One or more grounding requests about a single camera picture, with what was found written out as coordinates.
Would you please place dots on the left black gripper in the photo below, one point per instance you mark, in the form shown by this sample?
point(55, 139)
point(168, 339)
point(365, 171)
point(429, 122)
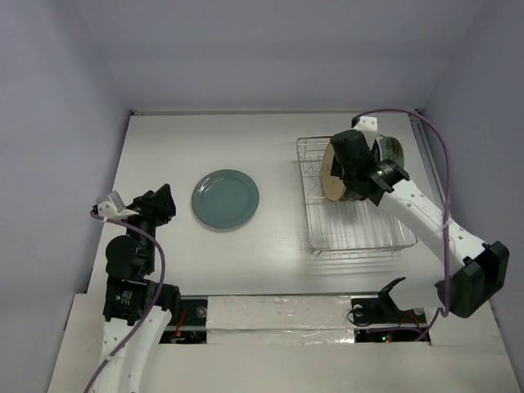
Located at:
point(130, 205)

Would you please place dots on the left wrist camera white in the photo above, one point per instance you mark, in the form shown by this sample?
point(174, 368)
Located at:
point(111, 206)

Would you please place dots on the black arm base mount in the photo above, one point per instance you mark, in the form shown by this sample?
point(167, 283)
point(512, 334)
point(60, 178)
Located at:
point(378, 309)

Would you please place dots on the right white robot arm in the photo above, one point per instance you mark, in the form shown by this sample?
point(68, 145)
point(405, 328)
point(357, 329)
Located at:
point(474, 270)

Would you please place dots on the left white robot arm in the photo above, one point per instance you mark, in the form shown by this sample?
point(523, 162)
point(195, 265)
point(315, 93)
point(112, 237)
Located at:
point(138, 304)

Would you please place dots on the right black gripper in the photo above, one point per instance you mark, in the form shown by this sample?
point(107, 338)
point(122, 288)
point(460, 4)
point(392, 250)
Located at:
point(349, 164)

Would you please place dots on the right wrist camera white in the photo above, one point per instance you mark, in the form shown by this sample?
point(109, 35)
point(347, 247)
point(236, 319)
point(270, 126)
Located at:
point(365, 124)

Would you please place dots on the metal wire dish rack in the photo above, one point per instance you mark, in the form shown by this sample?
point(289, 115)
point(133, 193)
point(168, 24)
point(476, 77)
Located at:
point(336, 229)

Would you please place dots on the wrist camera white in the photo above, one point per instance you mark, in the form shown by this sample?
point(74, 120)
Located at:
point(365, 124)
point(111, 206)

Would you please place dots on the plain teal plate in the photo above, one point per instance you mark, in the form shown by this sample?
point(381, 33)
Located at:
point(225, 199)

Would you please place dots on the white foam block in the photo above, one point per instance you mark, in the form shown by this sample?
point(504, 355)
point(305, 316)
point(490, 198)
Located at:
point(278, 320)

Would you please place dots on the grey reindeer plate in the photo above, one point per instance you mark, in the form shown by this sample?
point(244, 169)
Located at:
point(333, 188)

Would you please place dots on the mint green flower plate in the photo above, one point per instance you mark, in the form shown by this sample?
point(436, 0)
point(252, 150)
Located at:
point(389, 148)

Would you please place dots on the blue floral white plate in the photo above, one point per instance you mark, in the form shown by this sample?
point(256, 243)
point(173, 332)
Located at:
point(351, 195)

